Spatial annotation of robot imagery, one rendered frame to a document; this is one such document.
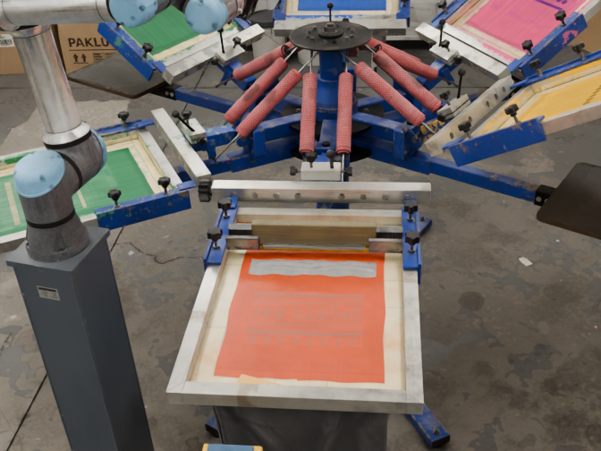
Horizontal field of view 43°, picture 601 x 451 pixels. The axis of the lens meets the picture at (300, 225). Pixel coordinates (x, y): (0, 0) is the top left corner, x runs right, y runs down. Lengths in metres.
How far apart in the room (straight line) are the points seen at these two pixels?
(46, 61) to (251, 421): 0.99
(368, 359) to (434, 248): 2.07
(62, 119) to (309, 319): 0.79
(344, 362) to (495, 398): 1.37
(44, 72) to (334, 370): 0.97
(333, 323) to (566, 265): 2.10
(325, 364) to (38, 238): 0.75
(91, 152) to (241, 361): 0.63
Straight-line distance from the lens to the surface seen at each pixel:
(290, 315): 2.00
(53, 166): 1.83
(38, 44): 1.84
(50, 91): 1.87
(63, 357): 2.11
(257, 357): 1.89
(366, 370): 1.85
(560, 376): 3.30
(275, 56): 2.88
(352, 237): 2.16
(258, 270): 2.16
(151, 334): 3.48
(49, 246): 1.89
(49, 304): 1.99
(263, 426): 1.97
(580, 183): 2.65
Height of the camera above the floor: 2.25
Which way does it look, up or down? 34 degrees down
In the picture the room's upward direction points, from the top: 3 degrees counter-clockwise
